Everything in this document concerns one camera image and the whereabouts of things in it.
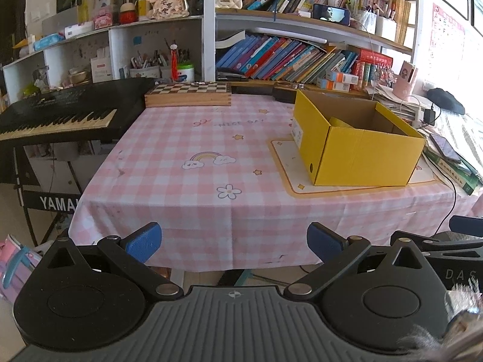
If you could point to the dark brown clasp case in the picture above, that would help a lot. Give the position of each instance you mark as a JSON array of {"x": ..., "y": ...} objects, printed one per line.
[{"x": 285, "y": 94}]

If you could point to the wooden chessboard box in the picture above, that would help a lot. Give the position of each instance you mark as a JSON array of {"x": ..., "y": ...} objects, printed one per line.
[{"x": 188, "y": 96}]

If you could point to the black electronic keyboard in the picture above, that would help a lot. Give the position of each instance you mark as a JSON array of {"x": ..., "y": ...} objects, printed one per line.
[{"x": 75, "y": 100}]

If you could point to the yellow bottle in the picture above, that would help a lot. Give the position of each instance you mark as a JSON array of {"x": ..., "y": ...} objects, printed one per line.
[{"x": 143, "y": 7}]

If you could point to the row of blue books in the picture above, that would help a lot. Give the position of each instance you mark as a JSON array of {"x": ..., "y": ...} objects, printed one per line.
[{"x": 271, "y": 56}]

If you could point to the white pen container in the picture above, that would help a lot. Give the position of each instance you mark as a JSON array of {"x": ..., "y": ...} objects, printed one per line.
[
  {"x": 385, "y": 30},
  {"x": 363, "y": 22}
]

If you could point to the red dictionary set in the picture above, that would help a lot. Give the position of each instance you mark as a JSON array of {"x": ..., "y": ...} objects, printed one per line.
[{"x": 371, "y": 66}]

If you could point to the green thick book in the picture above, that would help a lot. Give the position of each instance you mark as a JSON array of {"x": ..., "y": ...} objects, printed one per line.
[{"x": 452, "y": 175}]

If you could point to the stack of papers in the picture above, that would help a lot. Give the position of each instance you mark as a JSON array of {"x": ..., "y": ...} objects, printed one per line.
[{"x": 392, "y": 100}]

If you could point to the pink cartoon card box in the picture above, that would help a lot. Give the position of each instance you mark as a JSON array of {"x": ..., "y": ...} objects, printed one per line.
[{"x": 102, "y": 20}]

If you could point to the yellow cardboard box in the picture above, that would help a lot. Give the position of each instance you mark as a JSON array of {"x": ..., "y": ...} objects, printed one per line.
[{"x": 362, "y": 158}]

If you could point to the person's right forearm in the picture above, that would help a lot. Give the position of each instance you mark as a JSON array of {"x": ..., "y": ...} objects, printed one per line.
[{"x": 464, "y": 332}]

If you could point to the white paper box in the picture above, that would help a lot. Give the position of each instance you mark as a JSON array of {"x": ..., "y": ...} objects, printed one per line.
[{"x": 101, "y": 71}]

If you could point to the pink wall poster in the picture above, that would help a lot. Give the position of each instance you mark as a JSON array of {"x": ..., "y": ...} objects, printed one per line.
[{"x": 449, "y": 37}]

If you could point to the red bottle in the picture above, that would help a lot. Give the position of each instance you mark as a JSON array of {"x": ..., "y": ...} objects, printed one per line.
[{"x": 174, "y": 62}]

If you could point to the red jar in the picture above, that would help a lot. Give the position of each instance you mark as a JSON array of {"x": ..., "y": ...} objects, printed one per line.
[{"x": 128, "y": 13}]

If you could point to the white tub green lid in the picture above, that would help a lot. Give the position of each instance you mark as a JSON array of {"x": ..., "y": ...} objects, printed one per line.
[{"x": 185, "y": 73}]

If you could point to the black charger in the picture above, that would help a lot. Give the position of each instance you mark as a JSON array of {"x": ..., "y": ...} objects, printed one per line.
[{"x": 428, "y": 117}]

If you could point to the white bookshelf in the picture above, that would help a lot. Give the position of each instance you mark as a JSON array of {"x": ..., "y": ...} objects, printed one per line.
[{"x": 208, "y": 45}]

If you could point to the black keyboard stand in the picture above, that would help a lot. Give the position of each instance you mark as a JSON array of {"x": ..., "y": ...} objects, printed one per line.
[{"x": 53, "y": 201}]

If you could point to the dark smartphone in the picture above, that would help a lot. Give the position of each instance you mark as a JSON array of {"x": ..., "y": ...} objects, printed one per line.
[{"x": 445, "y": 147}]

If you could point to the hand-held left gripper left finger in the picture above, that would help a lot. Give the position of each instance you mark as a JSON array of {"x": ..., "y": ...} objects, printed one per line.
[{"x": 143, "y": 242}]

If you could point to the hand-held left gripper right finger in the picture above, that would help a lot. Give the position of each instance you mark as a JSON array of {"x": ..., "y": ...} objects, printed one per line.
[{"x": 324, "y": 242}]

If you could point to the orange white small box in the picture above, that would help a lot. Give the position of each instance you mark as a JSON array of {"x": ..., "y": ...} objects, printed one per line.
[
  {"x": 332, "y": 85},
  {"x": 341, "y": 77}
]

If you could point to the pen holder with pens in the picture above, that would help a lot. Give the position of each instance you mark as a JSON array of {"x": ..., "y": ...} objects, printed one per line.
[{"x": 145, "y": 71}]

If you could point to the phone playing video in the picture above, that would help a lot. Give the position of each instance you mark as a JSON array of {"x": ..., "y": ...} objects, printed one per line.
[{"x": 332, "y": 14}]

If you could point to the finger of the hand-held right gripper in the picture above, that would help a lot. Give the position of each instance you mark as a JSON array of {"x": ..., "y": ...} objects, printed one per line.
[{"x": 468, "y": 225}]

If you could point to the pink cylinder holder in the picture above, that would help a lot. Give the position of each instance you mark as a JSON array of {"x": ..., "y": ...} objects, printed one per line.
[{"x": 404, "y": 79}]

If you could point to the blue tissue pack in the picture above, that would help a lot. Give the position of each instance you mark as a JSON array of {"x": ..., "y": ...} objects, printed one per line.
[{"x": 49, "y": 42}]

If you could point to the white orange-edged desk mat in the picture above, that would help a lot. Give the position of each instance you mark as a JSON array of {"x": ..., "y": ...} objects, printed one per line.
[{"x": 290, "y": 173}]

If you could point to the pink blue school bag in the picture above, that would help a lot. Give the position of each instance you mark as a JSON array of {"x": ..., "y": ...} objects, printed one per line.
[{"x": 17, "y": 267}]

